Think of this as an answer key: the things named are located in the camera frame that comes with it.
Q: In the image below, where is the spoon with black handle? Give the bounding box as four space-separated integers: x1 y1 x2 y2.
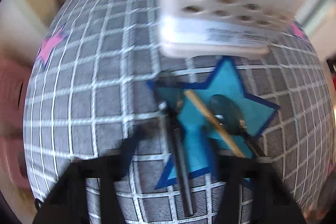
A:
154 70 195 217

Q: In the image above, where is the wooden chopstick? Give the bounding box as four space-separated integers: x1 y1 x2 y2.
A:
184 89 245 158

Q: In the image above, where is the transparent blue spoon upper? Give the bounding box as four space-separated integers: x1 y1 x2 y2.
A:
209 94 265 157

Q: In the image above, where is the grey checked tablecloth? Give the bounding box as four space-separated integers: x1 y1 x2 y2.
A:
23 0 335 223

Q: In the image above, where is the pink plastic utensil holder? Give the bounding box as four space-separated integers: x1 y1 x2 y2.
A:
158 0 306 59

